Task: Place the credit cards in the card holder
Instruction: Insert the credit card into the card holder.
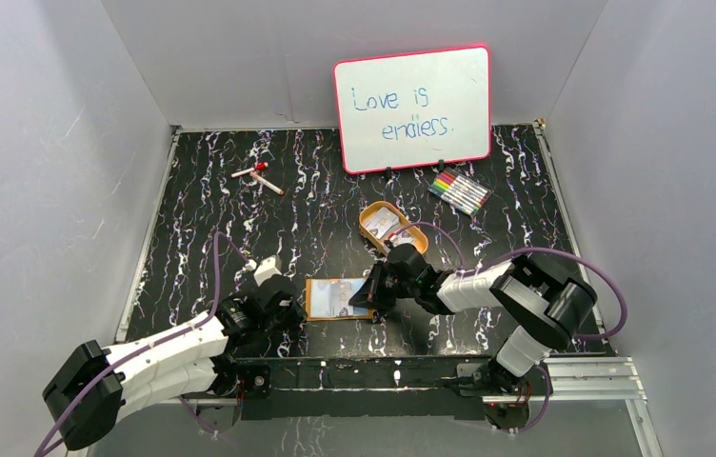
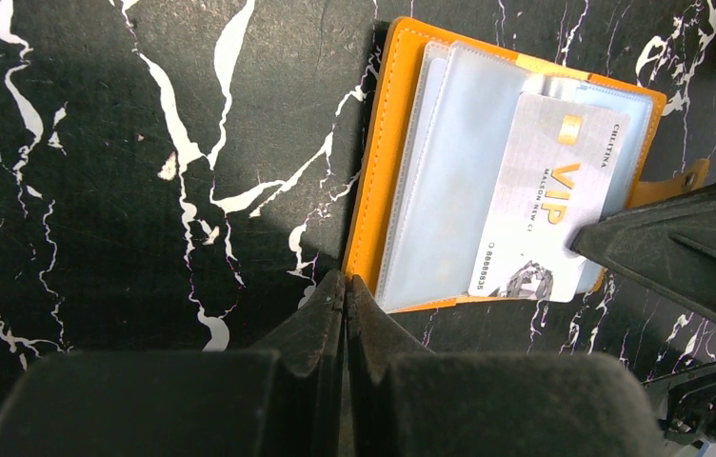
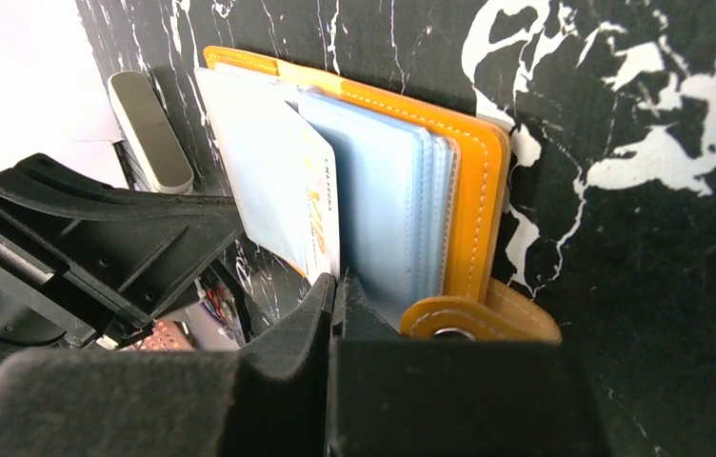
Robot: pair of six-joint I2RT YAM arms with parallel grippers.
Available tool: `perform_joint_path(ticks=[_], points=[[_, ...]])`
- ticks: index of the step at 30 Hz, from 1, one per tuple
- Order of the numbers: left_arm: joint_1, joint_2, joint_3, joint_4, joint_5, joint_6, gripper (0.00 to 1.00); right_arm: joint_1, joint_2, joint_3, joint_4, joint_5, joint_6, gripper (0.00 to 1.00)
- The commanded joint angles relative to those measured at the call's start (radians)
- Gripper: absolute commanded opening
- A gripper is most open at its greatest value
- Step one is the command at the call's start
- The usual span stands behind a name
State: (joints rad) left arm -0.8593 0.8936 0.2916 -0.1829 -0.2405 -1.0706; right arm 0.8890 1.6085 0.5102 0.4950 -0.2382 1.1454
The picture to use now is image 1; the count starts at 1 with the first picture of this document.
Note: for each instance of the red capped marker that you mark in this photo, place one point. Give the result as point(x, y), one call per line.
point(242, 172)

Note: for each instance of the credit cards stack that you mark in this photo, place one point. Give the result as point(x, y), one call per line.
point(380, 223)

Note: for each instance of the white board pink frame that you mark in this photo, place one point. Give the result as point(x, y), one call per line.
point(414, 109)

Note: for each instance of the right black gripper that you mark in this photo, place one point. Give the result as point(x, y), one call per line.
point(370, 293)

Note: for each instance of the white marker pen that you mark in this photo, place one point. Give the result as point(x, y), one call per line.
point(266, 183)

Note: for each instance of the coloured marker pack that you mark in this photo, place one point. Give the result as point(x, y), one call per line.
point(459, 191)

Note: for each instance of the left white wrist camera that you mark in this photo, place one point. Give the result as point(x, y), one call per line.
point(265, 269)

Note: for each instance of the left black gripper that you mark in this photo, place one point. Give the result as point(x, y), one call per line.
point(284, 308)

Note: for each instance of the tan oval tray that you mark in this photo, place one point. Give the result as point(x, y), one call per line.
point(421, 240)

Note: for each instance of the loose silver VIP card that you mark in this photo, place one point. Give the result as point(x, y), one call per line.
point(400, 238)

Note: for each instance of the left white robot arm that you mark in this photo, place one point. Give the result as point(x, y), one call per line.
point(96, 388)

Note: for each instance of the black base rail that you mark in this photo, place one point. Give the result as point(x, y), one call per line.
point(364, 385)

